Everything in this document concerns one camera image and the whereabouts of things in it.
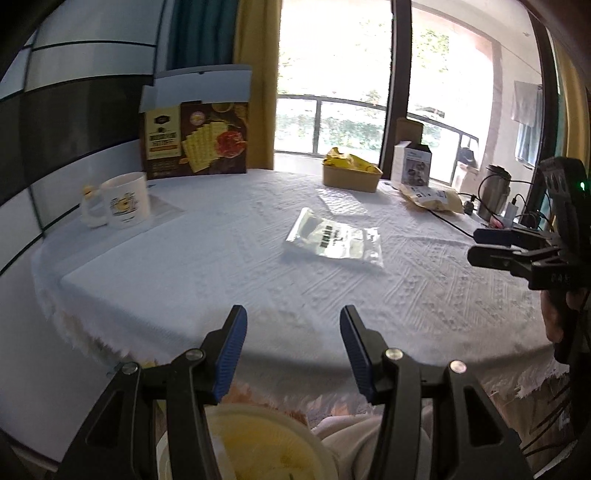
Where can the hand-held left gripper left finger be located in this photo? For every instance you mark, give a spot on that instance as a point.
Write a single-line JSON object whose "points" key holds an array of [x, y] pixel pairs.
{"points": [[228, 355]]}

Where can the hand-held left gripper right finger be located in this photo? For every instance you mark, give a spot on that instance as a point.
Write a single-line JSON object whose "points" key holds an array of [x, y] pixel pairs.
{"points": [[358, 355]]}

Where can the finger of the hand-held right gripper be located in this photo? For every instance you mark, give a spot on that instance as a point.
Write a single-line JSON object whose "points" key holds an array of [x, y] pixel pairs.
{"points": [[494, 236], [494, 257]]}

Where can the white printed plastic socks bag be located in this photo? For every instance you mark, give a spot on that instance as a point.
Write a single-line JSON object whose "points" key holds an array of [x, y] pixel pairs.
{"points": [[332, 240]]}

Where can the person's right hand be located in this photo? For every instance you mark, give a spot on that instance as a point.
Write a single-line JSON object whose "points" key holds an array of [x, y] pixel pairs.
{"points": [[558, 323]]}

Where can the white phone charger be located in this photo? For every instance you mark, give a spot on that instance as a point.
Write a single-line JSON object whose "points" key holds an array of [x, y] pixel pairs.
{"points": [[511, 210]]}

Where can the black power plug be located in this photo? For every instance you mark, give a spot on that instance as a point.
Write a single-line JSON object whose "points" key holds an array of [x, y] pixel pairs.
{"points": [[469, 207]]}

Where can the steel thermos flask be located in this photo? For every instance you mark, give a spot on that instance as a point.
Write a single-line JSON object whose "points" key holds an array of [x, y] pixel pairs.
{"points": [[493, 194]]}

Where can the orange fluffy cloth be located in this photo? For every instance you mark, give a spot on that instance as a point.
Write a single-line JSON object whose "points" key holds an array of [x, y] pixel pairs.
{"points": [[251, 398]]}

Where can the brown padded envelope white label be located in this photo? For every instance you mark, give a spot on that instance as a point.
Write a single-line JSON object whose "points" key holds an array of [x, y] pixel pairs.
{"points": [[436, 199]]}

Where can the white textured tablecloth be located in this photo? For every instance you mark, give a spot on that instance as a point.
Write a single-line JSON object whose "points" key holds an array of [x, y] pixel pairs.
{"points": [[184, 277]]}

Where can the hanging grey towel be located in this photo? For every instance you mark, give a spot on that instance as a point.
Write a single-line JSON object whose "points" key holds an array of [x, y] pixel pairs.
{"points": [[526, 120]]}

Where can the yellow curtain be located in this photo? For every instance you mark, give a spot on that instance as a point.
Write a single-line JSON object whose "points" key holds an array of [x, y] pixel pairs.
{"points": [[256, 92], [575, 101]]}

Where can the small white photo box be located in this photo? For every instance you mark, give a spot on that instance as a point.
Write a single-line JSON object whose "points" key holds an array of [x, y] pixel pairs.
{"points": [[413, 166]]}

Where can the plain brown cardboard box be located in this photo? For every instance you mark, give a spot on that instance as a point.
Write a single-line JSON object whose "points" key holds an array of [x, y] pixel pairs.
{"points": [[410, 131]]}

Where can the tan tray with yellow packets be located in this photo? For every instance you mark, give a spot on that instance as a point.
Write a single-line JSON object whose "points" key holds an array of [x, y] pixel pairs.
{"points": [[351, 182]]}

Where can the yellow snack wrapper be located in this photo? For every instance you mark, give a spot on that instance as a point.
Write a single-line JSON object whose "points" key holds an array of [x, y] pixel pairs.
{"points": [[344, 160]]}

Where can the white mug with yellow print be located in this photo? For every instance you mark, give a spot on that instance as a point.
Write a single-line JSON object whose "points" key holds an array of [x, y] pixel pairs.
{"points": [[124, 203]]}

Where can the balcony metal railing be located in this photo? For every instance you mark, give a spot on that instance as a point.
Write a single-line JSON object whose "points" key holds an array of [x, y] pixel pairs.
{"points": [[317, 124]]}

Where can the dark cracker box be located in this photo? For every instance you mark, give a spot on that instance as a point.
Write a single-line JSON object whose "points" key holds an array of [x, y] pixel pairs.
{"points": [[207, 143]]}

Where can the teal curtain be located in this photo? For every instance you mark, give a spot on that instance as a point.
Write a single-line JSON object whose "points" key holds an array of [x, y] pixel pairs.
{"points": [[198, 32]]}

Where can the dark window frame post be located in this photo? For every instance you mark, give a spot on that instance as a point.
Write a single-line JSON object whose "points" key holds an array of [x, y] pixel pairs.
{"points": [[399, 83]]}

